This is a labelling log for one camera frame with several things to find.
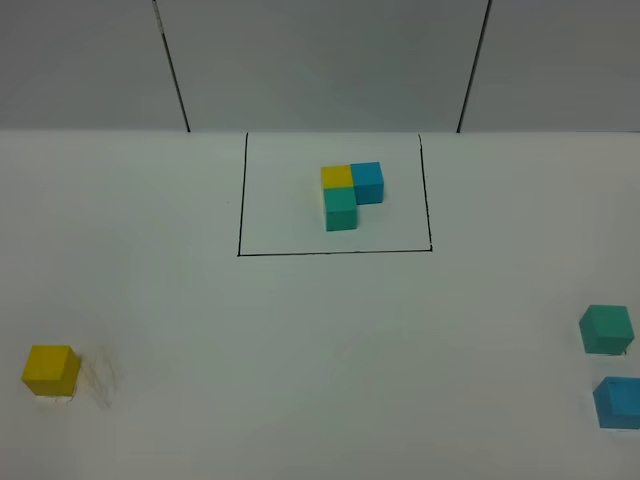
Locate yellow template block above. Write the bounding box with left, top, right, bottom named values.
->
left=321, top=165, right=354, bottom=190

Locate green template block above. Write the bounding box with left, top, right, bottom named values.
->
left=323, top=187, right=358, bottom=231

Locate blue template block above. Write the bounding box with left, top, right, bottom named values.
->
left=350, top=162, right=384, bottom=205

